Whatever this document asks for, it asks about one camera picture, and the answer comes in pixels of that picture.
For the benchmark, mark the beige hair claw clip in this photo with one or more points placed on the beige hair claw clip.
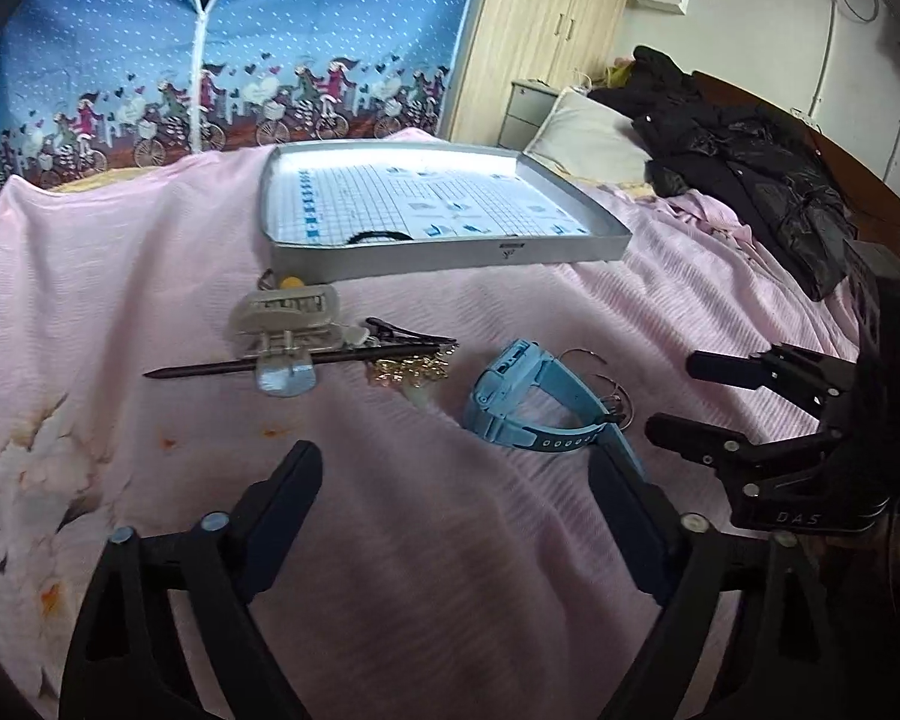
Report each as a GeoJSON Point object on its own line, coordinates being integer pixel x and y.
{"type": "Point", "coordinates": [283, 330]}

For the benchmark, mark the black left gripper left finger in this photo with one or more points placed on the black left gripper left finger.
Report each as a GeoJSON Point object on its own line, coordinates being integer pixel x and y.
{"type": "Point", "coordinates": [126, 659]}

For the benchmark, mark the wooden headboard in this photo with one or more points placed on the wooden headboard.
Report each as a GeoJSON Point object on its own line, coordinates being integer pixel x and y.
{"type": "Point", "coordinates": [874, 207]}

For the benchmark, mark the grey bedside drawers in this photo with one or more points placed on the grey bedside drawers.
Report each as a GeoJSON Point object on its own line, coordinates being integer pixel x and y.
{"type": "Point", "coordinates": [529, 104]}

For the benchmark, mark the wooden wardrobe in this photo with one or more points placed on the wooden wardrobe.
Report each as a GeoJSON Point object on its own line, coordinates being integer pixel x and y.
{"type": "Point", "coordinates": [508, 41]}

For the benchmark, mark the pink bed sheet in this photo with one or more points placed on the pink bed sheet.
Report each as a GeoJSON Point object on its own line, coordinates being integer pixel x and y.
{"type": "Point", "coordinates": [436, 576]}

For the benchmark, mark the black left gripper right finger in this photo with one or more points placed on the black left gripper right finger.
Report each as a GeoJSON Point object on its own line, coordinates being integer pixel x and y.
{"type": "Point", "coordinates": [685, 564]}

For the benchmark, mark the black jacket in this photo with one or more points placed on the black jacket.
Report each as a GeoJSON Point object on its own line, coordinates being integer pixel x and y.
{"type": "Point", "coordinates": [749, 156]}

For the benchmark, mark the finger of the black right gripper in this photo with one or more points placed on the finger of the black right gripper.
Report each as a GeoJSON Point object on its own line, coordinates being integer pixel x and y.
{"type": "Point", "coordinates": [805, 467]}
{"type": "Point", "coordinates": [803, 377]}

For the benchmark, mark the white pillow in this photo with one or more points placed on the white pillow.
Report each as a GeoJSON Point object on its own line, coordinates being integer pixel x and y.
{"type": "Point", "coordinates": [586, 140]}

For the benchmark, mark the black alligator hair clip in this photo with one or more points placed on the black alligator hair clip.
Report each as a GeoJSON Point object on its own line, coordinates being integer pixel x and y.
{"type": "Point", "coordinates": [384, 332]}

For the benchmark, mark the gold chain jewelry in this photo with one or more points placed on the gold chain jewelry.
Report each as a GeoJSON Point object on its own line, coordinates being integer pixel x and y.
{"type": "Point", "coordinates": [412, 372]}

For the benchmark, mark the silver bangle rings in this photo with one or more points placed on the silver bangle rings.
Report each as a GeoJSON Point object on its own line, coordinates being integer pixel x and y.
{"type": "Point", "coordinates": [607, 389]}

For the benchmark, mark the grey tray with grid paper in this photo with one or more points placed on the grey tray with grid paper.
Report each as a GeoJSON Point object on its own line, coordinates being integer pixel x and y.
{"type": "Point", "coordinates": [338, 211]}

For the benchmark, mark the light blue watch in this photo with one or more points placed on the light blue watch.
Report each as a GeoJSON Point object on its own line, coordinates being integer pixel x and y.
{"type": "Point", "coordinates": [530, 399]}

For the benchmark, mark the blue fabric wardrobe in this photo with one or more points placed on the blue fabric wardrobe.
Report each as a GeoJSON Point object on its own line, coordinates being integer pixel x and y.
{"type": "Point", "coordinates": [87, 86]}

